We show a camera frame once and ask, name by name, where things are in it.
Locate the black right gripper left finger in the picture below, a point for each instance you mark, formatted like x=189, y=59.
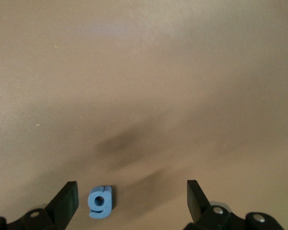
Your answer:
x=62, y=210

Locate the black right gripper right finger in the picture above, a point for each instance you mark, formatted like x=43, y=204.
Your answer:
x=206, y=218

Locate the blue lowercase letter g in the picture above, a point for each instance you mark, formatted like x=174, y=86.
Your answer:
x=105, y=203

